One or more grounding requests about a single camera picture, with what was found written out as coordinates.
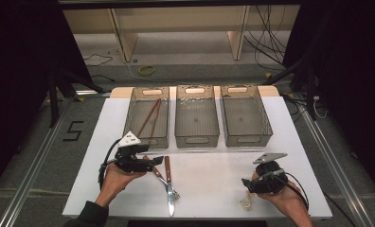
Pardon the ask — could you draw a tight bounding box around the left hand-held gripper cable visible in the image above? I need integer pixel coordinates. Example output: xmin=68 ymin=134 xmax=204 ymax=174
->
xmin=97 ymin=137 xmax=123 ymax=191

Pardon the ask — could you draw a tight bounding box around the white table cover sheet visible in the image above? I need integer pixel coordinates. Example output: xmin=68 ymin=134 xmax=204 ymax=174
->
xmin=62 ymin=96 xmax=333 ymax=220

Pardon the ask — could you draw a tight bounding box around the yellow tape roll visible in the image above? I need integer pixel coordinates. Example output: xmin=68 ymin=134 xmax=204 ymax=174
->
xmin=137 ymin=64 xmax=156 ymax=77

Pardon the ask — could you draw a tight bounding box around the thin black floor cable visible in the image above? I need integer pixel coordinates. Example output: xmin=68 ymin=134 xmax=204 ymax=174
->
xmin=84 ymin=52 xmax=115 ymax=68

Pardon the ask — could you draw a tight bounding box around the black curtain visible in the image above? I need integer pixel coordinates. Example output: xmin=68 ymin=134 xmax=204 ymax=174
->
xmin=0 ymin=0 xmax=95 ymax=198
xmin=282 ymin=0 xmax=375 ymax=204

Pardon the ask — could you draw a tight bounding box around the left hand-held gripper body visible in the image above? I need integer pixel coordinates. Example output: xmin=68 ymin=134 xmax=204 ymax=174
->
xmin=114 ymin=131 xmax=155 ymax=174

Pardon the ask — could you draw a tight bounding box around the hand-held gripper cable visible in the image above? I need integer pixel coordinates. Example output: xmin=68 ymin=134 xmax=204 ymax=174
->
xmin=281 ymin=170 xmax=311 ymax=213
xmin=97 ymin=137 xmax=123 ymax=191

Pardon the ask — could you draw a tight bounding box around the black cable bundle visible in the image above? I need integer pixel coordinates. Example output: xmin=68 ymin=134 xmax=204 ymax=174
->
xmin=242 ymin=4 xmax=288 ymax=72

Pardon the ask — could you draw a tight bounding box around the thin white floor cable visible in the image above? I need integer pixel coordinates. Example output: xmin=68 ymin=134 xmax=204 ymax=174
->
xmin=121 ymin=56 xmax=152 ymax=81

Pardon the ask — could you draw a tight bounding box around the white coiled cable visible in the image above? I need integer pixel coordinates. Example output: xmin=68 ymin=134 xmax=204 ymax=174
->
xmin=312 ymin=95 xmax=330 ymax=120

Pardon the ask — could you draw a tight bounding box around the right hand-held gripper cable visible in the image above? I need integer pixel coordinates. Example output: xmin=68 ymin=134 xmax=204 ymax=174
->
xmin=281 ymin=170 xmax=311 ymax=213

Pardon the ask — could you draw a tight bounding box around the black metal stand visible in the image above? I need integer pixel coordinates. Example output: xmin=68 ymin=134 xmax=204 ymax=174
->
xmin=263 ymin=53 xmax=318 ymax=121

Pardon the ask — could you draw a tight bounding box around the aluminium floor rail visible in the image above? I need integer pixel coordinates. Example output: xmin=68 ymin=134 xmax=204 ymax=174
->
xmin=296 ymin=94 xmax=375 ymax=227
xmin=0 ymin=96 xmax=76 ymax=227

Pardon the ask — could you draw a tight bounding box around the person's right hand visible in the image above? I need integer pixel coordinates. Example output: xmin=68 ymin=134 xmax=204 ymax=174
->
xmin=251 ymin=170 xmax=305 ymax=218

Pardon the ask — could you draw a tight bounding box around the beige wooden desk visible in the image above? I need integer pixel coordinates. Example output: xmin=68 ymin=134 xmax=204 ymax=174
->
xmin=63 ymin=4 xmax=301 ymax=63

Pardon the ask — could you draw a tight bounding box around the person's left hand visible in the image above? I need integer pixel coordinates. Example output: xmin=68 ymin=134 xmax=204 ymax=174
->
xmin=95 ymin=162 xmax=146 ymax=207

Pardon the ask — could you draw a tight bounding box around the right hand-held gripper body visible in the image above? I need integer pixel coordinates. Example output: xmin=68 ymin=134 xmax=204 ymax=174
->
xmin=247 ymin=152 xmax=290 ymax=195

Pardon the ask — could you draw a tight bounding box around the black tripod stand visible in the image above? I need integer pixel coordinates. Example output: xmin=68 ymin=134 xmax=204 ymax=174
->
xmin=46 ymin=66 xmax=105 ymax=129

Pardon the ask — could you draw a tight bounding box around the wooden-handled metal knife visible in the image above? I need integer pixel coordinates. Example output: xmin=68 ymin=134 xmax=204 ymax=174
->
xmin=163 ymin=155 xmax=176 ymax=218

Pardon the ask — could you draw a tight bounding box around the wooden-handled metal fork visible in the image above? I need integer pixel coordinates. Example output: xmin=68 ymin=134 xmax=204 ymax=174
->
xmin=142 ymin=153 xmax=182 ymax=202

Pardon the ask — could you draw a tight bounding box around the translucent grey plastic bin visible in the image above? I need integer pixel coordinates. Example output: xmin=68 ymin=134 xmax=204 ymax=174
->
xmin=220 ymin=83 xmax=275 ymax=148
xmin=121 ymin=86 xmax=171 ymax=150
xmin=174 ymin=84 xmax=221 ymax=149

